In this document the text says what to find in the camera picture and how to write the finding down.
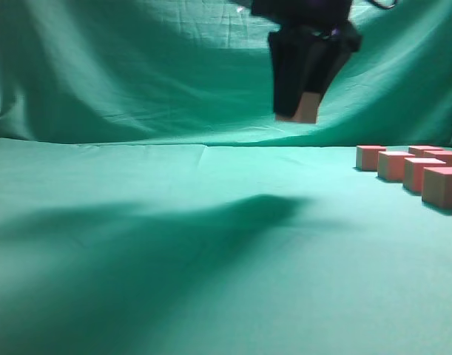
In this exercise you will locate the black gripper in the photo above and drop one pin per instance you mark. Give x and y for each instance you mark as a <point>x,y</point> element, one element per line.
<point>289,48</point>

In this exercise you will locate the pink cube column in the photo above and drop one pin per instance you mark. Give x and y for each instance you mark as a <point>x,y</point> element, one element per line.
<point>413,172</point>
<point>419,150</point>
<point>437,186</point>
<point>367,157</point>
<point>440,154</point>
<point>391,165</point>

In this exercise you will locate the green cloth backdrop and cover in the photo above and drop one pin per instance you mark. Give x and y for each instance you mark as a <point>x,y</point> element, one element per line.
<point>151,204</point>

